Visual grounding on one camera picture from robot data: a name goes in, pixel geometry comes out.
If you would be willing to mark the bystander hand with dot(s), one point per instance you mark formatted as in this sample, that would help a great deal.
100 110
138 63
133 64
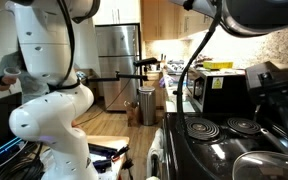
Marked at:
9 80

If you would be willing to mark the white paper cup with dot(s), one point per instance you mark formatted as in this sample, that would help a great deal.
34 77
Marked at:
12 71

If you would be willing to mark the glass pot lid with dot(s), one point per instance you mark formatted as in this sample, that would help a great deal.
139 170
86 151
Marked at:
247 165

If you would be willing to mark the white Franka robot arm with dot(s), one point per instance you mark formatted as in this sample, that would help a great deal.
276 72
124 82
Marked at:
50 116

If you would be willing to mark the person in grey shirt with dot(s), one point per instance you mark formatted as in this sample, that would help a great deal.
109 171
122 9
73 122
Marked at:
34 90

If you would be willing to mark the black laptop screen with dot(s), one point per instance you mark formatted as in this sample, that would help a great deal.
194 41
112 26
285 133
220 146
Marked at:
0 120

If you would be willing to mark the stainless steel refrigerator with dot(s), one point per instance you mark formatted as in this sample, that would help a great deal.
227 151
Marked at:
117 66

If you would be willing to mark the blue and black tray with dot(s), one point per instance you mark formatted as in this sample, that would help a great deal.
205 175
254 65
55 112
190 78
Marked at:
100 156

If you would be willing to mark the white upper cabinet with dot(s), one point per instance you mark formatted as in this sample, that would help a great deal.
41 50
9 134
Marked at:
124 13

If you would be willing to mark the stainless steel trash can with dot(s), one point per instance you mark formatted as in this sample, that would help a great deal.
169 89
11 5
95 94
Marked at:
147 106

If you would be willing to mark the wooden base cabinet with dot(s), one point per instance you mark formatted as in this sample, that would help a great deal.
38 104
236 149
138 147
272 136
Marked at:
159 96

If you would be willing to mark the purple cloth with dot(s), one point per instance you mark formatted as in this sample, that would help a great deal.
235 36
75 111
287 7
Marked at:
165 81

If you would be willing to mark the pale yellow towel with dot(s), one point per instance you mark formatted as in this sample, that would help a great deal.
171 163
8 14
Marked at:
155 146

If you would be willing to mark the dish rack with dishes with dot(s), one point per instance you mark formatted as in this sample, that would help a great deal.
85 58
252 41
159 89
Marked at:
174 66

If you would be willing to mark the large coil burner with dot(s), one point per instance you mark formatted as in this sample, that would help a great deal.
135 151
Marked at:
202 128

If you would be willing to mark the yellow warning sticker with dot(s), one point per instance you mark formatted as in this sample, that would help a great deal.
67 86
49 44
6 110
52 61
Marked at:
217 83

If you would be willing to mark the yellow flat box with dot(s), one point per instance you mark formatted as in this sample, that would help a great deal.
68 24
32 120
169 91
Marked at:
217 65

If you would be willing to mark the black electric stove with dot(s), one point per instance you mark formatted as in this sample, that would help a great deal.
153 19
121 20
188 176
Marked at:
217 160

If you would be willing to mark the small coil burner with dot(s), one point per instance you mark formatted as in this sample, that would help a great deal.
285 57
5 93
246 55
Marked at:
244 125

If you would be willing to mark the black camera boom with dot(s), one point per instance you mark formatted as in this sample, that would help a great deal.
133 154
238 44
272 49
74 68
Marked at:
130 76

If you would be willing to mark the black stereo camera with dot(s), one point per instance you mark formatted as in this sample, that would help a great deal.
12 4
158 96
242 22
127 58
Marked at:
147 61

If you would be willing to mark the wooden wall cabinet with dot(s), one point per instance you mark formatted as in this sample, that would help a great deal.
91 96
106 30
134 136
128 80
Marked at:
157 20

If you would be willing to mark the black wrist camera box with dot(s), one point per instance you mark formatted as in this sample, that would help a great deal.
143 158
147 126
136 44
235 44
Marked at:
277 85

